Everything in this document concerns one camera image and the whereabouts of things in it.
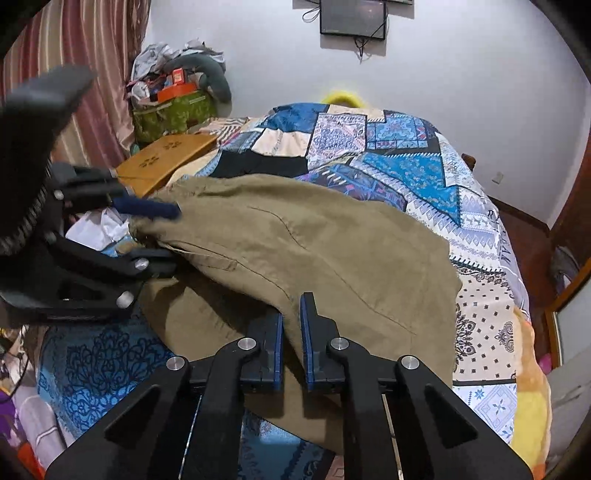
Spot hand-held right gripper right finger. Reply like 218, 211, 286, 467
299, 292, 532, 480

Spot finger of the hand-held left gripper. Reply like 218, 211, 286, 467
60, 166, 182, 220
46, 231, 178, 319

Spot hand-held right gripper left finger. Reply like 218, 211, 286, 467
45, 311, 284, 480

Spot olive khaki pants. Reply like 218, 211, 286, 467
127, 175, 464, 455

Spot wooden board with paw cutouts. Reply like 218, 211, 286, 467
115, 133, 219, 197

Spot white crumpled cloth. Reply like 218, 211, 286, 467
65, 207, 132, 252

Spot green patterned storage bag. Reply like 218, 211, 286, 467
133, 90, 218, 144

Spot striped pink curtain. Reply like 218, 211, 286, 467
0, 0, 152, 171

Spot orange box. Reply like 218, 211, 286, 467
157, 82, 203, 104

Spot grey neck pillow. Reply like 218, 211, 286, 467
163, 54, 232, 103

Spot pile of grey clothes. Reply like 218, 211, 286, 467
131, 39, 226, 81

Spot patchwork patterned bed blanket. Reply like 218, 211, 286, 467
34, 102, 532, 480

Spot yellow round object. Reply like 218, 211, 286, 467
322, 90, 366, 108

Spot yellow fleece blanket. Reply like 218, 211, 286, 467
508, 307, 552, 469

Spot wooden door frame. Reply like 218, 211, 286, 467
542, 134, 591, 370

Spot wall-mounted black screen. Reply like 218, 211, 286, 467
320, 0, 387, 40

